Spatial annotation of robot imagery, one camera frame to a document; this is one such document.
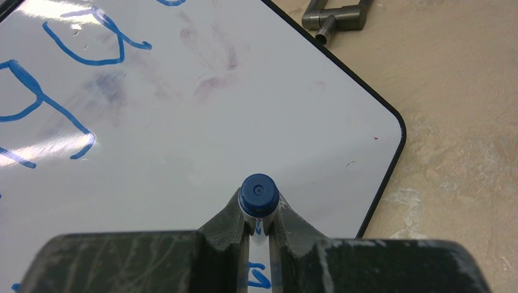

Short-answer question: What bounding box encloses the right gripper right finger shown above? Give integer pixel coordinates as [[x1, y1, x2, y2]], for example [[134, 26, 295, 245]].
[[269, 195, 328, 292]]

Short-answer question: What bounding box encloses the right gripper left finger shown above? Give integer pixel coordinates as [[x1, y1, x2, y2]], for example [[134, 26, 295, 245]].
[[196, 189, 250, 292]]

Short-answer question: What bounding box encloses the white marker pen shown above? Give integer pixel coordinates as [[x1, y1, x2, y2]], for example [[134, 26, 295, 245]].
[[238, 173, 280, 245]]

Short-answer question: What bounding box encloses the white whiteboard black frame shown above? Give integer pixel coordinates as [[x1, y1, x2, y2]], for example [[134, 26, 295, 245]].
[[1, 1, 406, 292]]

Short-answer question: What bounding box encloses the black metal allen key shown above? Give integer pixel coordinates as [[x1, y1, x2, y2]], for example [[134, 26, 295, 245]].
[[302, 0, 373, 45]]

